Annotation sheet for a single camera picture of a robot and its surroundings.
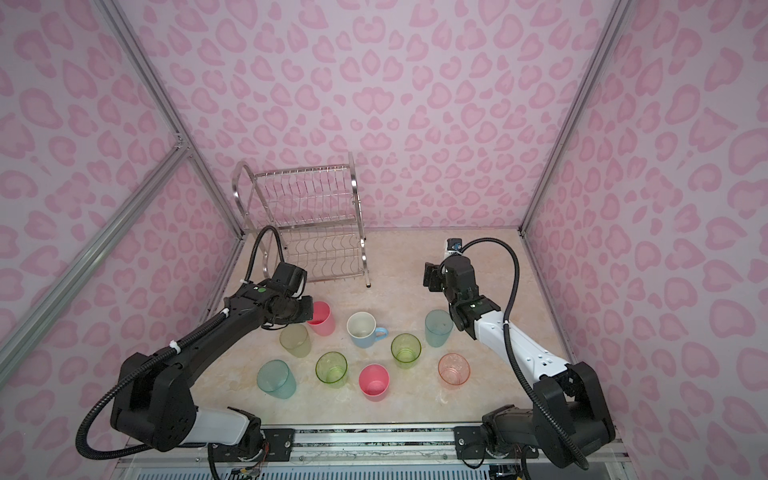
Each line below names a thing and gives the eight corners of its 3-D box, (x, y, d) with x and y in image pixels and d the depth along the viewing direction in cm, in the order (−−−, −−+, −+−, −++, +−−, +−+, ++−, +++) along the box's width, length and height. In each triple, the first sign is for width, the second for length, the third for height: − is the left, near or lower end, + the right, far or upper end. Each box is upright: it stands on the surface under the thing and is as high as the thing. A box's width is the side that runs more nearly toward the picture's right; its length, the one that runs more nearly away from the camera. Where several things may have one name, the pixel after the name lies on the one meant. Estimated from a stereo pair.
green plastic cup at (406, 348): (399, 374, 86) (399, 364, 80) (390, 348, 91) (389, 336, 85) (424, 366, 88) (426, 354, 81) (413, 340, 93) (415, 328, 86)
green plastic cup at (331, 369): (319, 393, 83) (312, 382, 76) (324, 363, 89) (318, 351, 82) (345, 393, 83) (340, 382, 76) (348, 363, 89) (344, 351, 82)
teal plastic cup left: (269, 399, 82) (253, 386, 74) (275, 374, 87) (261, 359, 78) (296, 399, 82) (284, 386, 74) (301, 374, 87) (290, 359, 78)
